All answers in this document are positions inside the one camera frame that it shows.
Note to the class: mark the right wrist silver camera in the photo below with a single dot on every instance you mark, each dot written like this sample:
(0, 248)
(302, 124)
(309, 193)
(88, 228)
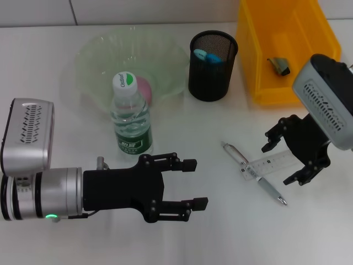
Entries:
(322, 105)

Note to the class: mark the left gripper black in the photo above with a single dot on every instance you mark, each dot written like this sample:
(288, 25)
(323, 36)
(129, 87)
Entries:
(121, 189)

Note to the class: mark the green glass fruit plate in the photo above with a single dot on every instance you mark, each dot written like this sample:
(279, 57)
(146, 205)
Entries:
(110, 55)

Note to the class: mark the blue and teal scissors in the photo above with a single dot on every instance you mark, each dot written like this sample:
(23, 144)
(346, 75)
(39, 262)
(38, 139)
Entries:
(207, 56)

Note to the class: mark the yellow plastic storage bin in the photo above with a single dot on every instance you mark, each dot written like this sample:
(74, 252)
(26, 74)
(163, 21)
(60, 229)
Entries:
(248, 55)

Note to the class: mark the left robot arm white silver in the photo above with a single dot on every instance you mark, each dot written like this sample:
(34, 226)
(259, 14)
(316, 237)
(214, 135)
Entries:
(55, 193)

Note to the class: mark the black mesh pen holder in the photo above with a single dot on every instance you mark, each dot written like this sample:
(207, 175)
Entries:
(209, 82)

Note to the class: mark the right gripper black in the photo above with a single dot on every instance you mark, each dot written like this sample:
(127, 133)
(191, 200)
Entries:
(306, 140)

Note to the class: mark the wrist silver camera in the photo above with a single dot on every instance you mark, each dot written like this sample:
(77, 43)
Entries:
(322, 105)
(24, 138)

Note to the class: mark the clear water bottle green label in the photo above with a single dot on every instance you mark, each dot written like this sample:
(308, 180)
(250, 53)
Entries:
(132, 124)

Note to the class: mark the clear silver ballpoint pen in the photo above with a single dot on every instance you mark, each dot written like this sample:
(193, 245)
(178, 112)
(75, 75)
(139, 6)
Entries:
(237, 154)

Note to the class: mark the clear plastic ruler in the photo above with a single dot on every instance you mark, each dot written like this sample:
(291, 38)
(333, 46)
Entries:
(266, 165)

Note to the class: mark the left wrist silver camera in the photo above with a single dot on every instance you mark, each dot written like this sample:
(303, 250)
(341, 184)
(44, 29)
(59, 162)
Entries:
(24, 138)

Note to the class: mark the pink peach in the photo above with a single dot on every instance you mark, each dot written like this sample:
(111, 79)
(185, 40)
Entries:
(146, 88)

